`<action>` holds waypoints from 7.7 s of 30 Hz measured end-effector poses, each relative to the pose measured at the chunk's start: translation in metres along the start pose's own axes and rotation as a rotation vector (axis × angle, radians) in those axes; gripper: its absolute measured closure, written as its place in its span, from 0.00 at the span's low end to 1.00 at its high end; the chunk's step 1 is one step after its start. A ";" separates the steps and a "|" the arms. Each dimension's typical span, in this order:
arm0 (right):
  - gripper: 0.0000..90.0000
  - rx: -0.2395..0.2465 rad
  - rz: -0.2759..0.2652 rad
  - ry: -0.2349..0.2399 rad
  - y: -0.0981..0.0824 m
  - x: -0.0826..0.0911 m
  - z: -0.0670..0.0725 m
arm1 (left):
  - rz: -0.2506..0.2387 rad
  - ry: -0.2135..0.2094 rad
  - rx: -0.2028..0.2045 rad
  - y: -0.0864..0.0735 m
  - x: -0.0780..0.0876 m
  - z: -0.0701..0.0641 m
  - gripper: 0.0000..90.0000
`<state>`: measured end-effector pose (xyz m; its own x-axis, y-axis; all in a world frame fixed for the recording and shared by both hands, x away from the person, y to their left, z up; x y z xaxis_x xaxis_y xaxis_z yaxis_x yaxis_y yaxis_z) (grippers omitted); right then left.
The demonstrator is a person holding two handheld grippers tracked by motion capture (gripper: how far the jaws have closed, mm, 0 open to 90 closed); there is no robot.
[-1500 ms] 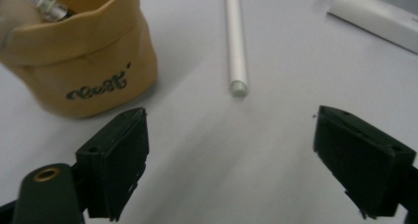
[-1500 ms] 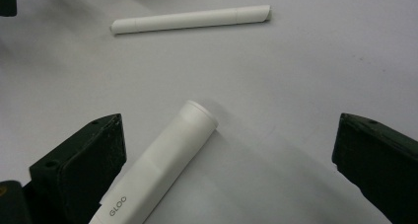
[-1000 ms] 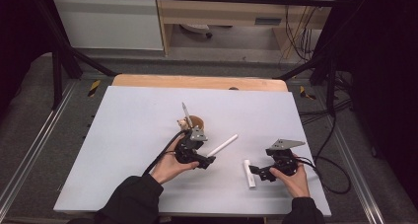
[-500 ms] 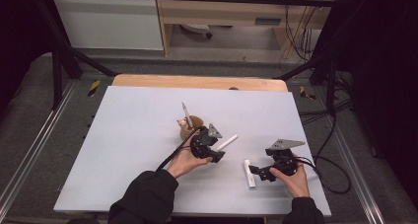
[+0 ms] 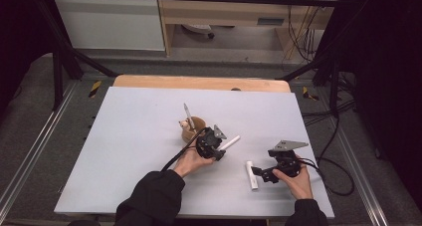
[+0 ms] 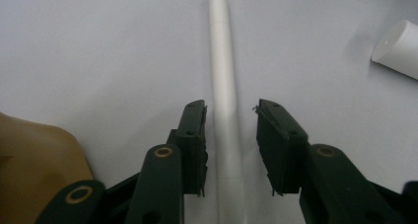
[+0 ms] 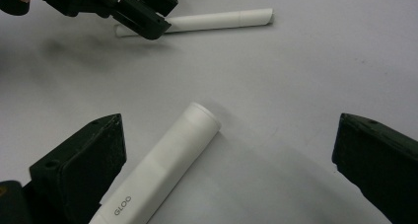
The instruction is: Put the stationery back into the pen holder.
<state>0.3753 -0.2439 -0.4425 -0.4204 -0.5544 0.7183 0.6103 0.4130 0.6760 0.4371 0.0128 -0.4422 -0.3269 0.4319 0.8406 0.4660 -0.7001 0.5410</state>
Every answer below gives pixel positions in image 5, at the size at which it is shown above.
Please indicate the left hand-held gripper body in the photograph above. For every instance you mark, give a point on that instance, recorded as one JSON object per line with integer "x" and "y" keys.
{"x": 207, "y": 143}

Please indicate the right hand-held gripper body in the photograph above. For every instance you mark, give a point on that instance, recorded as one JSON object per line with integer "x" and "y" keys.
{"x": 288, "y": 163}

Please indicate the white tube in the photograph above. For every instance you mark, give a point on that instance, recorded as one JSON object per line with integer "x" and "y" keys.
{"x": 252, "y": 176}

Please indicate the white pen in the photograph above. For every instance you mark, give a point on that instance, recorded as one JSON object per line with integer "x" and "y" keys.
{"x": 232, "y": 141}

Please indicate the brown cup with bear figure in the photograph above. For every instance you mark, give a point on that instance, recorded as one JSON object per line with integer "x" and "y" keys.
{"x": 189, "y": 135}

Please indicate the silver pen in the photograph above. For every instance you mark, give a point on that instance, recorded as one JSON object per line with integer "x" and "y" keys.
{"x": 188, "y": 114}

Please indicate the person's right hand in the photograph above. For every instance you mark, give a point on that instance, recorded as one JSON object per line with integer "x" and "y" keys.
{"x": 300, "y": 186}

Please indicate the person's left hand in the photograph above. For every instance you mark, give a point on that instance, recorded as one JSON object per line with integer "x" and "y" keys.
{"x": 189, "y": 163}

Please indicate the dark round table grommet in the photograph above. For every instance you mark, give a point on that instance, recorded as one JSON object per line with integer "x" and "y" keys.
{"x": 236, "y": 89}

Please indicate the yellow black floor tape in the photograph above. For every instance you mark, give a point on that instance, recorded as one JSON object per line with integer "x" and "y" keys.
{"x": 95, "y": 89}
{"x": 309, "y": 94}

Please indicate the white office chair base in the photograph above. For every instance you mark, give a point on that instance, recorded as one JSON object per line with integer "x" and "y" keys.
{"x": 199, "y": 28}

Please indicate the light wooden desk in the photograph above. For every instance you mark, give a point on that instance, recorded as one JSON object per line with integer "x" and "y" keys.
{"x": 232, "y": 13}

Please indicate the black curtain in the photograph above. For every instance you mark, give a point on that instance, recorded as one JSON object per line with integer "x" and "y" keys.
{"x": 20, "y": 37}
{"x": 388, "y": 70}

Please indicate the white cabinet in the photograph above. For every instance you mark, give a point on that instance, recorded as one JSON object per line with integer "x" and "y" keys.
{"x": 109, "y": 23}

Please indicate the aluminium floor rail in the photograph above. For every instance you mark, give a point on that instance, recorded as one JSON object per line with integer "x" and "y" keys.
{"x": 361, "y": 179}
{"x": 36, "y": 143}

